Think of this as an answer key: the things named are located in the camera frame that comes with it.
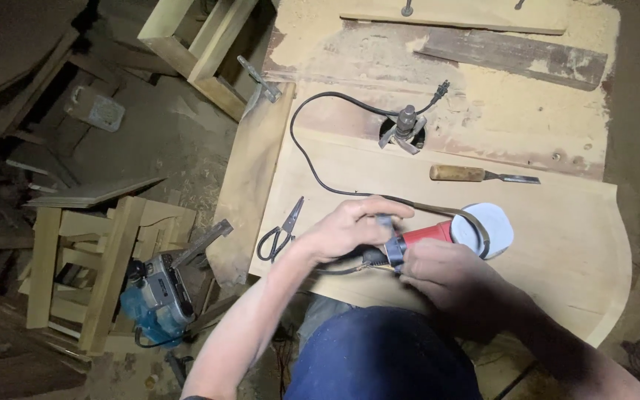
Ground wooden stool frame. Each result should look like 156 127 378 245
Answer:
26 196 197 356

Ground grey metal bar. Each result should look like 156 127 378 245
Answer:
171 219 233 269

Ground metal clamp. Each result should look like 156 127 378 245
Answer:
237 56 283 103

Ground light wooden strip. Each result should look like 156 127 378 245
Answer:
340 0 571 35

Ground blue electric planer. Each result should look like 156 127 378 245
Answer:
120 253 196 348

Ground light wooden frame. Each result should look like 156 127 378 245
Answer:
138 0 260 122

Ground large light wooden board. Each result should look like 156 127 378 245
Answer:
249 128 632 348

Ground red angle grinder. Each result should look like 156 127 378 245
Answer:
361 203 514 271

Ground grey insulating tape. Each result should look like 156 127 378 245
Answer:
378 214 408 269

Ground dark round wooden panel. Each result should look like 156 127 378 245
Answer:
0 0 90 109

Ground dark worn plank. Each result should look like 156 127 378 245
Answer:
414 28 609 91

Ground narrow wooden plank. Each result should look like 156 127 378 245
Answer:
207 82 297 287

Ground person's left hand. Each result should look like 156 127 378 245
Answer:
298 196 416 265

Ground wooden handled chisel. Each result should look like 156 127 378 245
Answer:
430 164 541 185

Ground thin plywood sheet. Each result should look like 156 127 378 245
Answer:
24 177 166 209

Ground black handled scissors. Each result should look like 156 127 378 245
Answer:
257 196 305 263

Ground black power cord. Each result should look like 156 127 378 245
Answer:
289 80 492 276

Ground person's right hand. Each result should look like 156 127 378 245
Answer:
398 239 502 330

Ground grey square plate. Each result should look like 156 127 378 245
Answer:
64 86 126 133

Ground metal router spindle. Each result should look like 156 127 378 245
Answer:
378 104 427 155

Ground person's blue trousers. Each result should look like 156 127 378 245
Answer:
284 306 484 400

